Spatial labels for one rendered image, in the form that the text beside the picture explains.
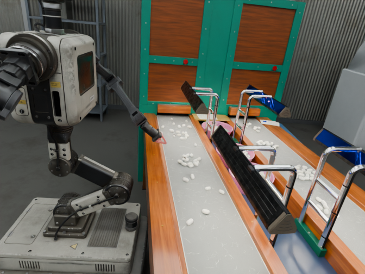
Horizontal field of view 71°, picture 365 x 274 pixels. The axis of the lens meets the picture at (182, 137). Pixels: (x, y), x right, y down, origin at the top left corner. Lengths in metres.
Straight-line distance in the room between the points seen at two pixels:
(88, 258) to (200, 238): 0.58
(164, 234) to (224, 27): 1.76
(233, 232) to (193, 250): 0.21
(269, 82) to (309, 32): 2.53
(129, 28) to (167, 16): 2.35
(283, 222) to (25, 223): 1.34
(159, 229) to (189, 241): 0.13
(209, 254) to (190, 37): 1.72
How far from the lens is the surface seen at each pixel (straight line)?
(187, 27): 2.27
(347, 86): 4.62
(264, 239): 1.17
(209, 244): 1.12
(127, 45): 4.57
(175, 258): 1.02
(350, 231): 1.46
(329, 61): 5.25
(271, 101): 1.92
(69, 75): 1.04
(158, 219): 1.15
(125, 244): 1.45
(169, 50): 2.26
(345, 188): 1.17
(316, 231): 1.37
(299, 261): 1.29
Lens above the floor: 1.54
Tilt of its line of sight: 24 degrees down
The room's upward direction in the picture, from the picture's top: 6 degrees clockwise
